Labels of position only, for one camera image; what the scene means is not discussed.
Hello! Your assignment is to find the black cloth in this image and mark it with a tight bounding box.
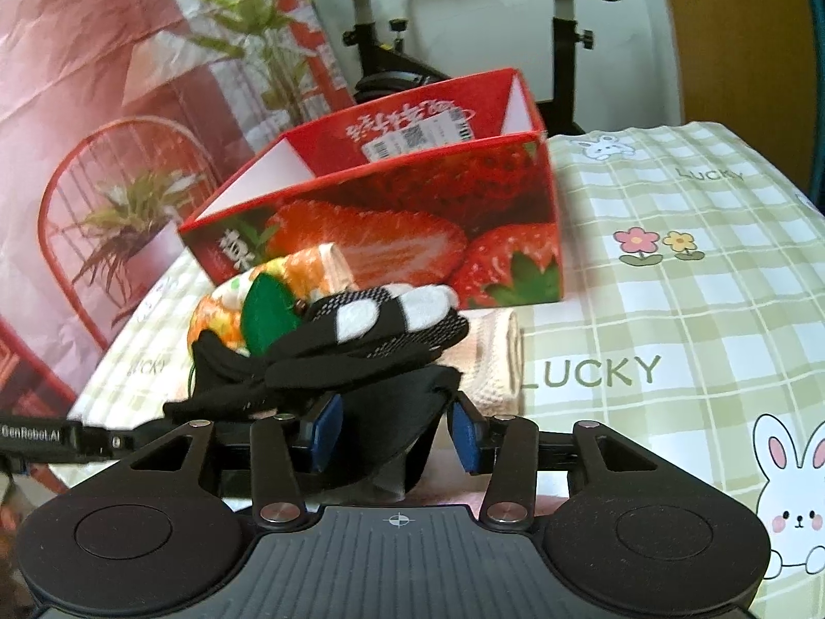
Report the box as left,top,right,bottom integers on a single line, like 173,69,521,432
163,329,466,492

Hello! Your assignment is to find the black and white glove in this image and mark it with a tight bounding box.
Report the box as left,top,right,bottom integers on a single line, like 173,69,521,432
302,282,471,363

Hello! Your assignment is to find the red strawberry print box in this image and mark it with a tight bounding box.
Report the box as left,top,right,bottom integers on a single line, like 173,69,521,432
177,68,568,311

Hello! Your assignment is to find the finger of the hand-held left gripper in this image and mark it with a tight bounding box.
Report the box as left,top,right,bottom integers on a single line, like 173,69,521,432
0,420,170,466

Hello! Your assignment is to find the orange floral cloth roll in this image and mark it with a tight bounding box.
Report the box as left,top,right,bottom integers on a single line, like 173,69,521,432
186,241,359,362

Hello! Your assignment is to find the pink printed backdrop cloth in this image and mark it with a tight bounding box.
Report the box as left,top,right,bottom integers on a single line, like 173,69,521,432
0,0,357,484

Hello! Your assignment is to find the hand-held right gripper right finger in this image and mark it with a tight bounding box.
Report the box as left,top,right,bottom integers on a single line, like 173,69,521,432
448,400,652,530

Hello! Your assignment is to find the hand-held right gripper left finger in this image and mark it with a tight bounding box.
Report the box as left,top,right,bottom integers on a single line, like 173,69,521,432
129,393,345,530

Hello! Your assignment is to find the cream waffle towel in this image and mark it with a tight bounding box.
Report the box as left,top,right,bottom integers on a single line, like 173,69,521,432
443,306,527,417

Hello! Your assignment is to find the black exercise bike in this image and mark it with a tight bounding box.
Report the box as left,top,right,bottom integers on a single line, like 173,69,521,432
284,0,633,138

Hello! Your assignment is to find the green checked bunny blanket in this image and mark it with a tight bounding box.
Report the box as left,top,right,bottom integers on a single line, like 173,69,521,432
64,121,825,619

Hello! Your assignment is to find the wooden door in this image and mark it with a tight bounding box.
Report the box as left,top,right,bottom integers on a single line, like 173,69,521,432
651,0,821,210

